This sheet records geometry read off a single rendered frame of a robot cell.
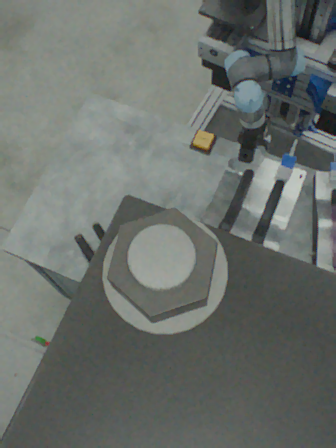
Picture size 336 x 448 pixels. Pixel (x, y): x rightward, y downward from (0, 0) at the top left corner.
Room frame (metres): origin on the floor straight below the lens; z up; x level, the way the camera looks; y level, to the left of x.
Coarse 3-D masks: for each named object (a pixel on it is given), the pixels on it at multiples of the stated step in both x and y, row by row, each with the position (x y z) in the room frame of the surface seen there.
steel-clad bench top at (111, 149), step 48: (96, 96) 1.22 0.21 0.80; (96, 144) 1.01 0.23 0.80; (144, 144) 0.98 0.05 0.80; (48, 192) 0.84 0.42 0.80; (96, 192) 0.81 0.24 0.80; (144, 192) 0.78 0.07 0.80; (192, 192) 0.76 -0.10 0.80; (48, 240) 0.65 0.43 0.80; (96, 240) 0.63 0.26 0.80; (288, 240) 0.53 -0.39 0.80
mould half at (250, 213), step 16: (272, 160) 0.79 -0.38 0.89; (224, 176) 0.76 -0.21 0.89; (240, 176) 0.75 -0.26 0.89; (256, 176) 0.74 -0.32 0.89; (272, 176) 0.73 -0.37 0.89; (304, 176) 0.71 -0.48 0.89; (224, 192) 0.70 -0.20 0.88; (256, 192) 0.68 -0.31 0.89; (288, 192) 0.67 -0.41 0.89; (208, 208) 0.64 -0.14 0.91; (224, 208) 0.64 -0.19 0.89; (256, 208) 0.63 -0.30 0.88; (288, 208) 0.61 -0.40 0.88; (208, 224) 0.58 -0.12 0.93; (240, 224) 0.57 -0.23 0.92; (256, 224) 0.56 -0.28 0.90; (272, 224) 0.56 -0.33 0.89; (272, 240) 0.49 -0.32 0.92
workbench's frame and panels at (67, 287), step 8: (16, 256) 0.62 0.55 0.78; (32, 264) 0.64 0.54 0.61; (40, 272) 0.64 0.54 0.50; (48, 272) 0.62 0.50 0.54; (56, 272) 0.54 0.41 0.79; (48, 280) 0.64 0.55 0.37; (56, 280) 0.62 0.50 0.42; (64, 280) 0.59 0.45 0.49; (72, 280) 0.50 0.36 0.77; (56, 288) 0.64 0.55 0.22; (64, 288) 0.62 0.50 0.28; (72, 288) 0.59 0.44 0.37; (64, 296) 0.65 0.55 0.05; (72, 296) 0.62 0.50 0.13
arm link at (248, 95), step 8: (248, 80) 0.85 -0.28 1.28; (240, 88) 0.82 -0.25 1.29; (248, 88) 0.81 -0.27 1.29; (256, 88) 0.81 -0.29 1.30; (240, 96) 0.79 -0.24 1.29; (248, 96) 0.79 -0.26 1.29; (256, 96) 0.78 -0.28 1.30; (240, 104) 0.78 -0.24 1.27; (248, 104) 0.77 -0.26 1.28; (256, 104) 0.77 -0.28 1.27; (240, 112) 0.79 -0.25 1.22; (248, 112) 0.77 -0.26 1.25; (256, 112) 0.77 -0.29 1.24; (248, 120) 0.77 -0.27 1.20; (256, 120) 0.77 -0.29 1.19
